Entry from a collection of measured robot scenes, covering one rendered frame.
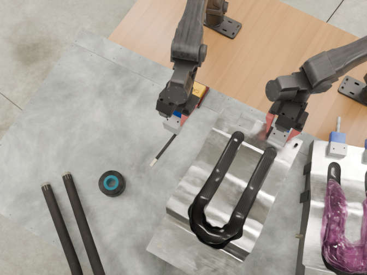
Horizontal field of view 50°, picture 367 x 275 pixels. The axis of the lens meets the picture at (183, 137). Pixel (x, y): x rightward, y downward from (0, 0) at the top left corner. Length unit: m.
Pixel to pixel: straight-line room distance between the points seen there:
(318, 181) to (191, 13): 0.61
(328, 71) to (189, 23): 0.36
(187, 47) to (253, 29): 0.56
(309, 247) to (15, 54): 2.04
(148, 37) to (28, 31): 1.32
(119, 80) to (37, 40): 1.28
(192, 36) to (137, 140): 0.47
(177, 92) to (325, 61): 0.37
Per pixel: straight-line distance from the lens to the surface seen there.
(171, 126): 1.14
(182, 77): 0.95
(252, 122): 1.25
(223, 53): 1.43
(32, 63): 2.55
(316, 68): 1.03
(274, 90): 1.03
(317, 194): 1.20
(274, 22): 1.52
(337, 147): 1.26
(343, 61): 1.03
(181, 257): 1.16
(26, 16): 2.75
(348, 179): 1.27
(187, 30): 0.98
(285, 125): 1.05
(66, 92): 1.44
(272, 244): 1.24
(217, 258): 1.16
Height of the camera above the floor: 2.02
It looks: 71 degrees down
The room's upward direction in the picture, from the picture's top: 9 degrees counter-clockwise
